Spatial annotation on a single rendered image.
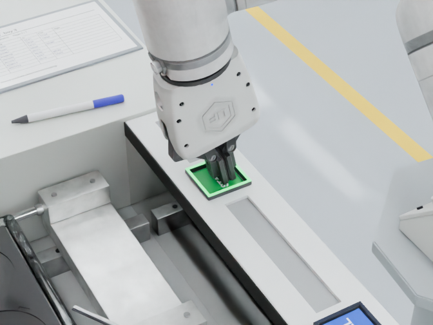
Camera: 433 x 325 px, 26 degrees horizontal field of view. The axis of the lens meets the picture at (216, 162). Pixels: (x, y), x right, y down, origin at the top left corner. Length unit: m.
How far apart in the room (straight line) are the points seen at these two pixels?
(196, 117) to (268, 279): 0.18
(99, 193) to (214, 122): 0.23
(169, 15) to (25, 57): 0.44
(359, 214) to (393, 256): 1.26
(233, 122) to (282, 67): 1.97
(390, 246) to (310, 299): 0.28
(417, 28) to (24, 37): 0.53
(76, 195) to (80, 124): 0.09
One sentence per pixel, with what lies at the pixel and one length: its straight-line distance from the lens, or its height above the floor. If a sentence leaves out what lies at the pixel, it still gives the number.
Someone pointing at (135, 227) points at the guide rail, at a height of 0.85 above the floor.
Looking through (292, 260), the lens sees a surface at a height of 0.96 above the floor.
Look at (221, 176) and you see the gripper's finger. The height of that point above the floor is 0.97.
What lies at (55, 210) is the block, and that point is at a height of 0.90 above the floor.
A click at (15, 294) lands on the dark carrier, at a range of 1.04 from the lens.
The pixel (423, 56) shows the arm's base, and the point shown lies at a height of 1.04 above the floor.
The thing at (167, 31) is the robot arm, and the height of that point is 1.19.
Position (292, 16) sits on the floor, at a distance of 3.21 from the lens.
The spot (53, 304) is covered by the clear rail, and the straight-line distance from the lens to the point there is 1.02.
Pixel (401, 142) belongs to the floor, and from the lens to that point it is 2.69.
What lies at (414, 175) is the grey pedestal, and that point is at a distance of 1.31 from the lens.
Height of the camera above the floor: 1.66
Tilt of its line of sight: 40 degrees down
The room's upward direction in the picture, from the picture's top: straight up
